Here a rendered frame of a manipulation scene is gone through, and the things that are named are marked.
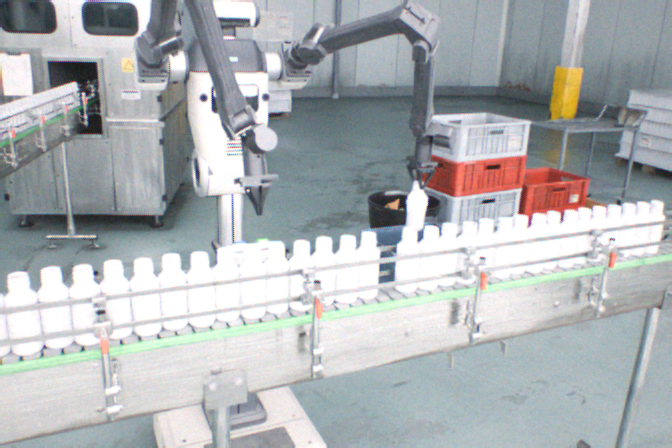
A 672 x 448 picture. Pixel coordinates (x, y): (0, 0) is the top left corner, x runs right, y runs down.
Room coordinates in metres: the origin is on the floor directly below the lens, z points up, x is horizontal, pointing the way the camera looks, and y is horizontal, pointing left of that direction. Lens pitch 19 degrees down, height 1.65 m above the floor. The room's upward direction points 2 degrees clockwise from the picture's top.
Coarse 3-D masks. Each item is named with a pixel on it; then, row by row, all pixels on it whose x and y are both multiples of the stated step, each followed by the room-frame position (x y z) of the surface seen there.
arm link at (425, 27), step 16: (384, 16) 1.68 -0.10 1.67; (400, 16) 1.62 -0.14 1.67; (416, 16) 1.65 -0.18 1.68; (432, 16) 1.67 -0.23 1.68; (336, 32) 1.80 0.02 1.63; (352, 32) 1.75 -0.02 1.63; (368, 32) 1.72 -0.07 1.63; (384, 32) 1.70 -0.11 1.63; (400, 32) 1.66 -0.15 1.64; (416, 32) 1.62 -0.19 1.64; (432, 32) 1.64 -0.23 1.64; (304, 48) 1.86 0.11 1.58; (320, 48) 1.83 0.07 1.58; (336, 48) 1.83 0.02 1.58; (432, 48) 1.64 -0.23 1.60
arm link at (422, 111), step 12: (420, 48) 1.63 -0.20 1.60; (420, 60) 1.66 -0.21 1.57; (432, 60) 1.70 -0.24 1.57; (420, 72) 1.74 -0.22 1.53; (432, 72) 1.74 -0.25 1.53; (420, 84) 1.78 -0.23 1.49; (432, 84) 1.79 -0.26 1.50; (420, 96) 1.82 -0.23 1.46; (432, 96) 1.84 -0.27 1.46; (420, 108) 1.86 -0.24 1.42; (432, 108) 1.90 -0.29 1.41; (420, 120) 1.89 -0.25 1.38
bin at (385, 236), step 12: (384, 228) 2.10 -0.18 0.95; (396, 228) 2.12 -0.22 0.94; (384, 240) 2.10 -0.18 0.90; (396, 240) 2.12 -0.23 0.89; (420, 240) 2.16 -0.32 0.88; (384, 252) 1.89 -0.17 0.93; (396, 252) 2.12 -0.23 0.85; (384, 264) 1.89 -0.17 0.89; (384, 276) 1.88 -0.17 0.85; (504, 348) 1.68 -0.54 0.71
